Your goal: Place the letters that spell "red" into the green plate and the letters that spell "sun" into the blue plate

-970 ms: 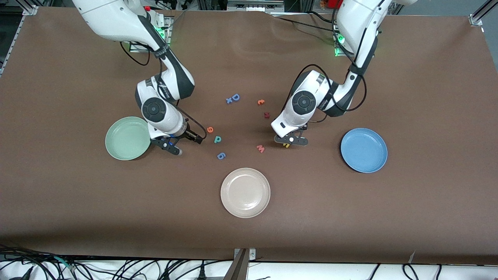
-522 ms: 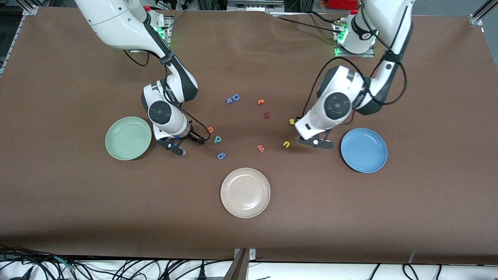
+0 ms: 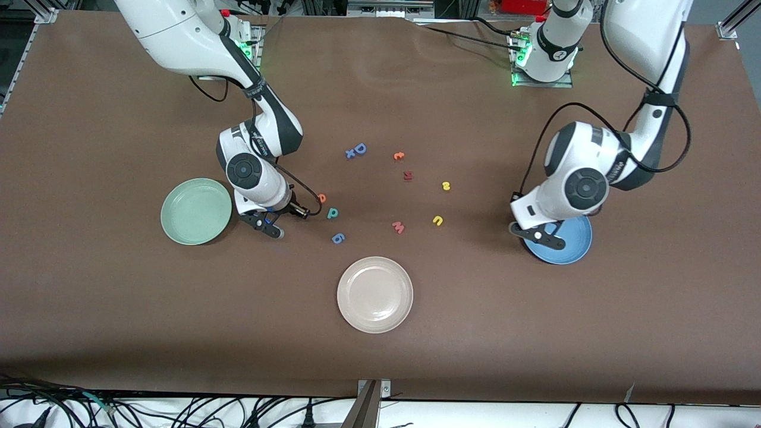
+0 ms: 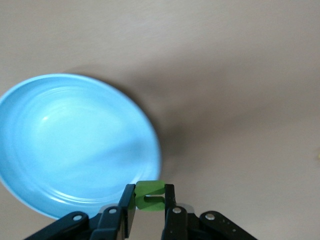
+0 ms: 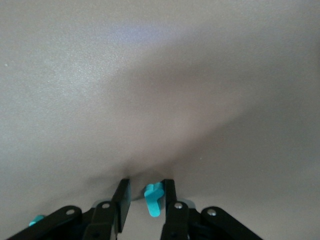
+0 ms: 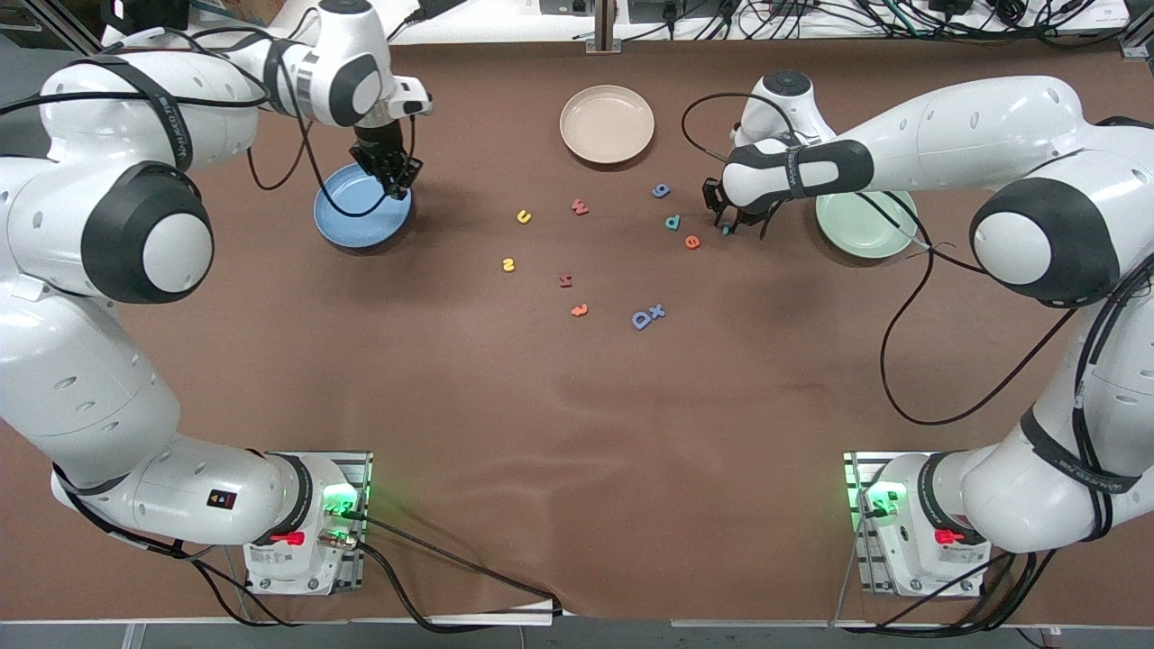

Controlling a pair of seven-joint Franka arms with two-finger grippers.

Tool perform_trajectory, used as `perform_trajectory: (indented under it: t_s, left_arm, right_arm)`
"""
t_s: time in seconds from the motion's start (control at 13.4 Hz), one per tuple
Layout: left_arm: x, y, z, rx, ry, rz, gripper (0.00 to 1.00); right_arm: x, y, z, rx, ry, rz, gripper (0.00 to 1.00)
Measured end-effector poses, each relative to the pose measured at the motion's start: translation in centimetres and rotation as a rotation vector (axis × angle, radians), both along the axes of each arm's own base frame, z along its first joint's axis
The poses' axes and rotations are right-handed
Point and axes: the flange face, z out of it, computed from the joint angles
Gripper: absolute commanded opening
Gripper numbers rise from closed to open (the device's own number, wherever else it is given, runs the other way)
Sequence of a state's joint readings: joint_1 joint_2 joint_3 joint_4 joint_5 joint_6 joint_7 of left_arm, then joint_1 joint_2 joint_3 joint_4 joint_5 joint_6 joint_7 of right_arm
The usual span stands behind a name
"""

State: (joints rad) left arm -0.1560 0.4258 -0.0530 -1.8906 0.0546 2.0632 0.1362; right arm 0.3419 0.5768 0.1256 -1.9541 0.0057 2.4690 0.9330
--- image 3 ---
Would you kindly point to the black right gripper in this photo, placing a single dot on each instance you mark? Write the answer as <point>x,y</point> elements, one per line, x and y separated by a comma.
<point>296,208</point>

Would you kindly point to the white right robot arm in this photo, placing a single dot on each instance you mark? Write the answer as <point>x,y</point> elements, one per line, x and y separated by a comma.
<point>178,35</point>

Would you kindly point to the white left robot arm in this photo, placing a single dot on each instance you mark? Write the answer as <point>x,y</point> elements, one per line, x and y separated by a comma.
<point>642,30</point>

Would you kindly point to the blue foam letter g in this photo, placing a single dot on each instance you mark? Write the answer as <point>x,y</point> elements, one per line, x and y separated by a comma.
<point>334,239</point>

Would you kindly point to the blue foam capital D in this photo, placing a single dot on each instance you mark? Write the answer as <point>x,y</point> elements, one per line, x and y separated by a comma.
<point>364,150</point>

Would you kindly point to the pale green plate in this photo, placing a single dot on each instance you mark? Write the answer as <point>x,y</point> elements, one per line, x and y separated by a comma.
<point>196,211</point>

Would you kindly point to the beige plate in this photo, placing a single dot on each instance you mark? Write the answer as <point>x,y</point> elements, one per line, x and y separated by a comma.
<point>374,294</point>

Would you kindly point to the brown table cover sheet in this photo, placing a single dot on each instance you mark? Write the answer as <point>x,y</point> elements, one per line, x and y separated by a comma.
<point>416,107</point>

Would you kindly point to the black power plug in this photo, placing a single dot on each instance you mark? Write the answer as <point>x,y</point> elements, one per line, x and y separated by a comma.
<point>308,419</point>

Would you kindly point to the dark metal bar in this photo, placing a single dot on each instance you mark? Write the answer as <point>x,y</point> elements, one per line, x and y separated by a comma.
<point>364,410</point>

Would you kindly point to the blue plate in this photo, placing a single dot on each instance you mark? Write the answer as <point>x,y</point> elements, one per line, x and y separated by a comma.
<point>574,245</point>

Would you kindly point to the red box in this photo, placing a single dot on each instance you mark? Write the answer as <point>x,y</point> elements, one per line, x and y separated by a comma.
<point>523,6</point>

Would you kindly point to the metal table clamp bracket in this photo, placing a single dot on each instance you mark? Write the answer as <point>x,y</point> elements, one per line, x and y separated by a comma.
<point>385,389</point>

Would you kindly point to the aluminium frame rail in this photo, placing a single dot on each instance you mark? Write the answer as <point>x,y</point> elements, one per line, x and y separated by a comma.
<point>389,7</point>
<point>44,15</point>
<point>734,24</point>

